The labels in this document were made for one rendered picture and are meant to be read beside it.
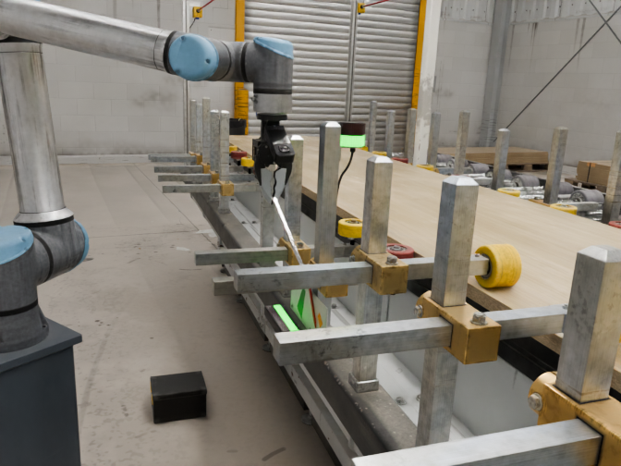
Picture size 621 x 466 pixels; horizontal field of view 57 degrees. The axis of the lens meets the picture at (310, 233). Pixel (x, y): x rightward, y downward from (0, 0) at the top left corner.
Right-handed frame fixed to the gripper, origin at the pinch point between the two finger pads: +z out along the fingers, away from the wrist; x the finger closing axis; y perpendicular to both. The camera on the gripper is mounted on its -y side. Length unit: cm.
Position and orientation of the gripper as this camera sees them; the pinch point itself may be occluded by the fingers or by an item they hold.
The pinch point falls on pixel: (272, 200)
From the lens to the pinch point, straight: 138.0
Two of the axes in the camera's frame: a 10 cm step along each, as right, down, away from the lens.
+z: -0.4, 9.7, 2.5
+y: -3.1, -2.5, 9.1
